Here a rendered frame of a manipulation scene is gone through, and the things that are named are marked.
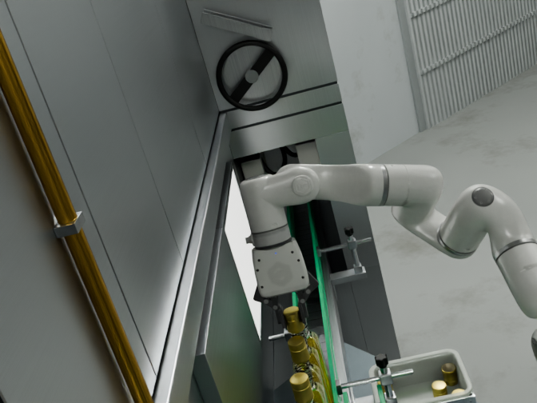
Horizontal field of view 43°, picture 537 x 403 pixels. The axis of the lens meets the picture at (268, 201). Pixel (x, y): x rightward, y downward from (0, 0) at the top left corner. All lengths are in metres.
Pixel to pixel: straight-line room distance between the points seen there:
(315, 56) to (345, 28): 2.95
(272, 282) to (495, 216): 0.44
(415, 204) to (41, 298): 0.89
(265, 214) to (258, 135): 0.87
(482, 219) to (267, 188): 0.41
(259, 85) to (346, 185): 0.77
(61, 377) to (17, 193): 0.18
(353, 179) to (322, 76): 0.77
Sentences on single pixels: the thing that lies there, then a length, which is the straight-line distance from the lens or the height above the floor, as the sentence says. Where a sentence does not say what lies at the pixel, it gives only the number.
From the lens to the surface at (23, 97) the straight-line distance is 0.71.
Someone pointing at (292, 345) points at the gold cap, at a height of 1.16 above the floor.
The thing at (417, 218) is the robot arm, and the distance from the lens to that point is 1.45.
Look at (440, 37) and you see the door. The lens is 5.77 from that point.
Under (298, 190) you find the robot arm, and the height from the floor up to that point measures 1.43.
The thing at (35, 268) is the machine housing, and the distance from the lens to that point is 0.69.
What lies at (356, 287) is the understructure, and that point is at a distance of 2.40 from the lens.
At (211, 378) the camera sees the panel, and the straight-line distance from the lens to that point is 1.15.
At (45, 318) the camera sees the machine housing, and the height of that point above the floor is 1.63.
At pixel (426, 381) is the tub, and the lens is 1.82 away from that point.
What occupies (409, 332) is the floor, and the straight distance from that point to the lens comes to 3.32.
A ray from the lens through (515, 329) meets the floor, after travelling 3.25.
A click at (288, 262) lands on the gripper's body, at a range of 1.34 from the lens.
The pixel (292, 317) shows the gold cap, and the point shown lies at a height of 1.19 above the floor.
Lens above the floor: 1.92
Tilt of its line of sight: 22 degrees down
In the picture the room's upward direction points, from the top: 16 degrees counter-clockwise
